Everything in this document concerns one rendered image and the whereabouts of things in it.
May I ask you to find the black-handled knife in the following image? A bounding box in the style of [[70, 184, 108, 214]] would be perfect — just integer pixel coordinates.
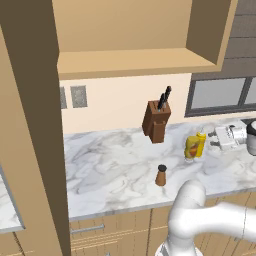
[[157, 92, 167, 112], [162, 85, 173, 103]]

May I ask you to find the brown wooden knife block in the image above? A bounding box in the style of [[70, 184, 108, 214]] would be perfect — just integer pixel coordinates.
[[141, 100, 172, 144]]

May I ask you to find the grey-framed window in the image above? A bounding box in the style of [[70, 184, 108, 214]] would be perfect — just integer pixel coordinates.
[[184, 75, 256, 118]]

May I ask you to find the brown shaker with black top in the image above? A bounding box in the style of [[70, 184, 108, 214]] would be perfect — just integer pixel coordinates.
[[154, 163, 168, 187]]

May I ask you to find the grey wall outlet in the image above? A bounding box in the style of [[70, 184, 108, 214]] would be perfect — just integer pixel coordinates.
[[59, 86, 68, 110], [70, 85, 89, 109]]

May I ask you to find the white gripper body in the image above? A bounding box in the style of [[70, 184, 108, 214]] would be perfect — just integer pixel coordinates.
[[214, 125, 239, 152]]

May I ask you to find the wooden base cabinet door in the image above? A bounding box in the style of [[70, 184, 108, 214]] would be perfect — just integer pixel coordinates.
[[147, 203, 179, 256]]

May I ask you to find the silver drawer handle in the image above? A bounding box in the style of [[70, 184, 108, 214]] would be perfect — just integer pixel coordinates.
[[70, 224, 106, 235]]

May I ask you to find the yellow condiment bottle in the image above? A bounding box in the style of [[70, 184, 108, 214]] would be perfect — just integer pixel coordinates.
[[184, 131, 207, 160]]

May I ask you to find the wooden drawer front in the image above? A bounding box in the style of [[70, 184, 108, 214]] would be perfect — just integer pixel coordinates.
[[68, 208, 152, 256]]

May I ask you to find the open wooden wall cabinet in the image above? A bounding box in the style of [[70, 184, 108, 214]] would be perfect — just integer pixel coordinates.
[[51, 0, 240, 81]]

